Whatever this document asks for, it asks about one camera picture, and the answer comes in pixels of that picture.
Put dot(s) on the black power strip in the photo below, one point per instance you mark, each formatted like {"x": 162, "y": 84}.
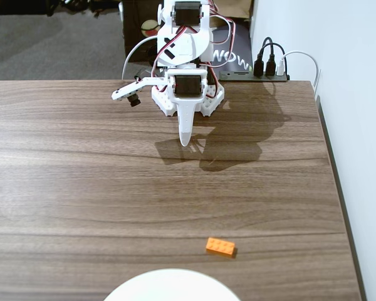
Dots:
{"x": 238, "y": 76}

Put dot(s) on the brown paper bag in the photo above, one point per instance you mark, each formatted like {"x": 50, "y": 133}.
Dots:
{"x": 238, "y": 9}

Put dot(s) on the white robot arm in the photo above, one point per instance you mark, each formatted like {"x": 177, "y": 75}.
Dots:
{"x": 183, "y": 47}

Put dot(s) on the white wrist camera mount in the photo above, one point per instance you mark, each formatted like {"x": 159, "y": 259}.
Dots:
{"x": 128, "y": 91}

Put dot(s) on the dark brown cabinet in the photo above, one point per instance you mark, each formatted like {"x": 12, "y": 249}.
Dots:
{"x": 133, "y": 19}

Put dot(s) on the orange lego block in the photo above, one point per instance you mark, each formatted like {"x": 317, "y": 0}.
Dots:
{"x": 220, "y": 246}

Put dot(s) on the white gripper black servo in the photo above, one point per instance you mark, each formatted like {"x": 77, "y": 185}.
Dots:
{"x": 186, "y": 86}

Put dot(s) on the white plate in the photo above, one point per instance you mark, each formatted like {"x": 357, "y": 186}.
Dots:
{"x": 172, "y": 287}

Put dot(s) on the round red cream sticker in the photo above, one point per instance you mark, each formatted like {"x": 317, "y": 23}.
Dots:
{"x": 148, "y": 29}

